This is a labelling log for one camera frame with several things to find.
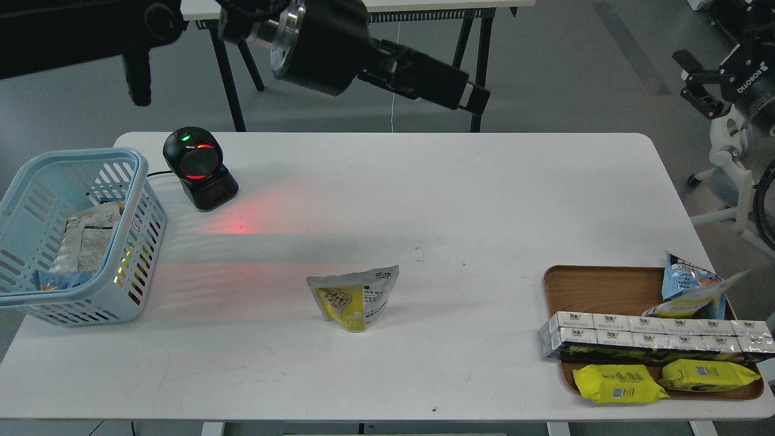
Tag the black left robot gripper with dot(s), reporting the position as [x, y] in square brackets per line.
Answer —
[324, 45]

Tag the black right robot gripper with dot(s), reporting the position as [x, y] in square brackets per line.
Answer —
[748, 80]

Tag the yellow white snack pouch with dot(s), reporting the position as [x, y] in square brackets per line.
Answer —
[356, 299]

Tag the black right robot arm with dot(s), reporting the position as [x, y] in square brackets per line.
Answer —
[746, 23]

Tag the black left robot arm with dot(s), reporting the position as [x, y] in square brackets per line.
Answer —
[44, 35]

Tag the blue snack pouch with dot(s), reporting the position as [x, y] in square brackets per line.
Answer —
[681, 276]

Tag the yellow snack pouch on tray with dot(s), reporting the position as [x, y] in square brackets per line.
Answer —
[686, 305]

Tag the silver boxed snack multipack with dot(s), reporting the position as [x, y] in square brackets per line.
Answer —
[572, 336]

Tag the white snack bag in basket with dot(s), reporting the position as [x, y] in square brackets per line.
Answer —
[87, 237]

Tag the light blue plastic basket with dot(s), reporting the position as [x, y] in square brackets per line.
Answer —
[43, 194]

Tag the blue snack bag in basket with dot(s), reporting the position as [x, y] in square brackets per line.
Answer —
[50, 281]

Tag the brown wooden tray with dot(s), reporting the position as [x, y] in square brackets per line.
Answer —
[622, 290]

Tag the background table with black legs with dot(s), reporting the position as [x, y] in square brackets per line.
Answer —
[204, 15]

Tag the black barcode scanner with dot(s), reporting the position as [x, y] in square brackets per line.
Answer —
[194, 155]

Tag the yellow packet right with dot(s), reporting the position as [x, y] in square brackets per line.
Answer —
[705, 376]

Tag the yellow packet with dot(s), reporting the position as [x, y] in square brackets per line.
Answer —
[705, 376]
[615, 384]

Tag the yellow packet left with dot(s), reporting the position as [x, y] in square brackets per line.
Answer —
[615, 384]

